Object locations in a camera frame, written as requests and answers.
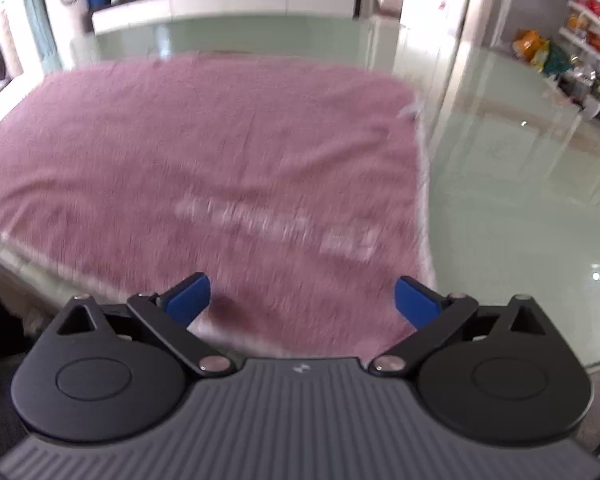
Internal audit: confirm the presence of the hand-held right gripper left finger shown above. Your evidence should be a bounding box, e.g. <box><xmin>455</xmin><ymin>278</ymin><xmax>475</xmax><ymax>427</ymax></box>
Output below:
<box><xmin>40</xmin><ymin>272</ymin><xmax>238</xmax><ymax>377</ymax></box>

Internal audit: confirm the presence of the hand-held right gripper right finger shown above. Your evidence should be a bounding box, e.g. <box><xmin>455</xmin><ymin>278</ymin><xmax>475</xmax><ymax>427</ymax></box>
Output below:
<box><xmin>369</xmin><ymin>276</ymin><xmax>562</xmax><ymax>377</ymax></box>

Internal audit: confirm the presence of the pink towel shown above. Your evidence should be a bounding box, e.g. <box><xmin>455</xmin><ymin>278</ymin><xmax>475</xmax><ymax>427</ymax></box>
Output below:
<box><xmin>0</xmin><ymin>52</ymin><xmax>437</xmax><ymax>357</ymax></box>

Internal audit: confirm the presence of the green bag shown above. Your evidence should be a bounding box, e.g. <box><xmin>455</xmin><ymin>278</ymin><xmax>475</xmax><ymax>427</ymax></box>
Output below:
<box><xmin>544</xmin><ymin>42</ymin><xmax>572</xmax><ymax>77</ymax></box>

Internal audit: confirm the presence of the orange bag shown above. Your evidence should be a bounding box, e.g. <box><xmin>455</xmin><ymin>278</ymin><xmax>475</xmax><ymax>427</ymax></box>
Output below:
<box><xmin>512</xmin><ymin>30</ymin><xmax>549</xmax><ymax>62</ymax></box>

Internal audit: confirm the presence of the white television cabinet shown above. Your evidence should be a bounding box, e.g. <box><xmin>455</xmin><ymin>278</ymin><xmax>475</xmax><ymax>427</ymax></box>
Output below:
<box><xmin>90</xmin><ymin>0</ymin><xmax>364</xmax><ymax>37</ymax></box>

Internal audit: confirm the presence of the teal curtain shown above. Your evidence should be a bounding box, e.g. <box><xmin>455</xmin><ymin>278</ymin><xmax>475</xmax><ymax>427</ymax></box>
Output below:
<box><xmin>17</xmin><ymin>0</ymin><xmax>64</xmax><ymax>74</ymax></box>

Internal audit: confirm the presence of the white shelf rack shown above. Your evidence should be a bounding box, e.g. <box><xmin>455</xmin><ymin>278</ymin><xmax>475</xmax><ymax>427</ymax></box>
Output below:
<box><xmin>559</xmin><ymin>0</ymin><xmax>600</xmax><ymax>77</ymax></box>

